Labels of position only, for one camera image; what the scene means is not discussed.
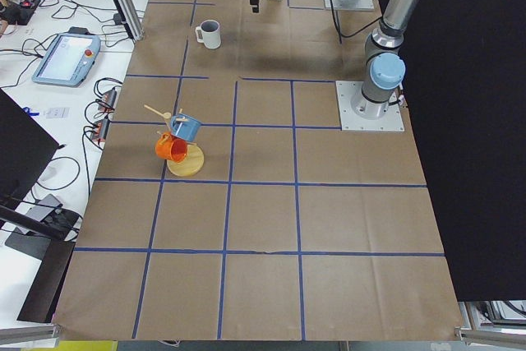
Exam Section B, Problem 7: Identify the blue teach pendant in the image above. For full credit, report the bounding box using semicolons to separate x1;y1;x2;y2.
31;33;101;87

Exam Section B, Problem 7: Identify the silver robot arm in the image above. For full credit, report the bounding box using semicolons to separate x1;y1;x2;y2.
350;0;418;120

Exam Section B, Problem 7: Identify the wooden mug tree stand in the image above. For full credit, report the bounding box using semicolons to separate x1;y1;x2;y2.
144;104;205;178

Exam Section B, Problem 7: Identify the blue mug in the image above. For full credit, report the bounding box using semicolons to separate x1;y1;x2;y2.
170;113;201;142

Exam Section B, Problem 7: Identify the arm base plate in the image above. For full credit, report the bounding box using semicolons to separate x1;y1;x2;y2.
324;0;375;12
335;81;404;132

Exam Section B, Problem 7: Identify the orange mug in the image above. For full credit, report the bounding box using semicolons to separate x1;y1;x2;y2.
155;132;187;163

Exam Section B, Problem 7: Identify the black monitor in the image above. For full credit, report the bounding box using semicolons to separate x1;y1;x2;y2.
1;92;62;239

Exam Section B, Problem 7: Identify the black curtain panel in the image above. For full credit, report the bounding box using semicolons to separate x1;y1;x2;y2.
400;0;525;301

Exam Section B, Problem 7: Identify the white grey mug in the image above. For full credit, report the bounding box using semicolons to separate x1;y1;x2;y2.
195;20;221;49

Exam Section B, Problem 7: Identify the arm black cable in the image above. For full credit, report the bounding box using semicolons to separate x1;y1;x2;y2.
312;0;383;39

